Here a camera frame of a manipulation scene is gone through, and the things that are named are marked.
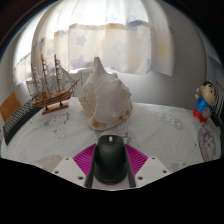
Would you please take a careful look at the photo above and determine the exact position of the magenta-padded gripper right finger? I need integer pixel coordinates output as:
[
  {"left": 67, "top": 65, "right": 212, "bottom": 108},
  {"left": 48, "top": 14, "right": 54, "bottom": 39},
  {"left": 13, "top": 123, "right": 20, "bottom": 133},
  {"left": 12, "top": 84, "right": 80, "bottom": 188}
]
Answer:
[{"left": 124, "top": 143, "right": 172, "bottom": 188}]

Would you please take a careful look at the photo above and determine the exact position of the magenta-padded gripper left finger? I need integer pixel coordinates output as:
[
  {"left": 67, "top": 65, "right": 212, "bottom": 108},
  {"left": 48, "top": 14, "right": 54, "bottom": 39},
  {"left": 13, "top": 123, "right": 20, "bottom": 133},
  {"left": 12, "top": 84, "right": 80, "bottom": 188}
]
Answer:
[{"left": 51, "top": 143, "right": 98, "bottom": 188}]

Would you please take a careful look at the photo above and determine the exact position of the black computer mouse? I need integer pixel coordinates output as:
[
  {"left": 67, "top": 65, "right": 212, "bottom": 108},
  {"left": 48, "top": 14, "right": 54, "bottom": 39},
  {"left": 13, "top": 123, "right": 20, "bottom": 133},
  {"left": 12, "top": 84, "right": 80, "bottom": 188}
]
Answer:
[{"left": 94, "top": 134, "right": 128, "bottom": 185}]

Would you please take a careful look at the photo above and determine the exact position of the white printed tablecloth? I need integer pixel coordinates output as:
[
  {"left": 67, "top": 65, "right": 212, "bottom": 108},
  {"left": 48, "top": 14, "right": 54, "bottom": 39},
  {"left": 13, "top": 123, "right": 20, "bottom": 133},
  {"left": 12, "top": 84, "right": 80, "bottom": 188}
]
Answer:
[{"left": 0, "top": 96, "right": 223, "bottom": 192}]

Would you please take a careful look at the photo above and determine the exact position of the black computer keyboard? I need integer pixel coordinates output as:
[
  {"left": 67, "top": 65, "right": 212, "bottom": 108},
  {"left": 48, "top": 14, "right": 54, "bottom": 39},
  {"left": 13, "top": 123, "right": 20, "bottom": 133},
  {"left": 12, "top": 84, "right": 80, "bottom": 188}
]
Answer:
[{"left": 2, "top": 97, "right": 43, "bottom": 146}]

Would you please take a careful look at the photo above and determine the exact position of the wooden sailing ship model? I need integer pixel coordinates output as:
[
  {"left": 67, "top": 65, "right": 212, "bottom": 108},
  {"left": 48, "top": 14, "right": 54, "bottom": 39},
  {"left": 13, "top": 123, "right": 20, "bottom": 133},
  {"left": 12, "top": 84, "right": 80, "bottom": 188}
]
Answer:
[{"left": 30, "top": 53, "right": 81, "bottom": 116}]

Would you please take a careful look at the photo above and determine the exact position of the large white conch shell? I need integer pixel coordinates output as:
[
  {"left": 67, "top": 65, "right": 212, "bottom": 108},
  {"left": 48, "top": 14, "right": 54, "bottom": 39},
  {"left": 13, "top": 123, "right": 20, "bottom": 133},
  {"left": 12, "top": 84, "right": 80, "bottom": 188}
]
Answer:
[{"left": 78, "top": 56, "right": 134, "bottom": 131}]

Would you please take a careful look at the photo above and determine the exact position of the cartoon boy figure clock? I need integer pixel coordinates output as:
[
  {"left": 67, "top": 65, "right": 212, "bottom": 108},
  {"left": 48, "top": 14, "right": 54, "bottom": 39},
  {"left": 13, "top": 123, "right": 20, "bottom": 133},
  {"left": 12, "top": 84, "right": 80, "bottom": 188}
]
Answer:
[{"left": 192, "top": 80, "right": 216, "bottom": 124}]

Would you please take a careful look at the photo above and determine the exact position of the brown wooden chair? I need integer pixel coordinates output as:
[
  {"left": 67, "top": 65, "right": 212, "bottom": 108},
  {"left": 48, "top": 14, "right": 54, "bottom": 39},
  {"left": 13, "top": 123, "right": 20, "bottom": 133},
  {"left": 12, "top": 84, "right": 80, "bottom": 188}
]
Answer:
[{"left": 0, "top": 91, "right": 22, "bottom": 123}]

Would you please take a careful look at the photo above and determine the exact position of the white radiator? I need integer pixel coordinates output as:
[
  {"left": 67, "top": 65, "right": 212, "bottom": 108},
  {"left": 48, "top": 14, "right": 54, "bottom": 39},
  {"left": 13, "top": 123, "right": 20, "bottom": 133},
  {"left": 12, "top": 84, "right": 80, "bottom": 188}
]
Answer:
[{"left": 25, "top": 68, "right": 95, "bottom": 98}]

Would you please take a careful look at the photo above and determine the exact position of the white star-print curtain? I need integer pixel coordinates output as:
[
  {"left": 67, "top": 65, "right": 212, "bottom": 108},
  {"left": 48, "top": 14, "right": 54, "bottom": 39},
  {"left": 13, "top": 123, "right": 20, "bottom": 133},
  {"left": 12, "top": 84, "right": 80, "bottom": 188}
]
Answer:
[{"left": 13, "top": 0, "right": 176, "bottom": 86}]

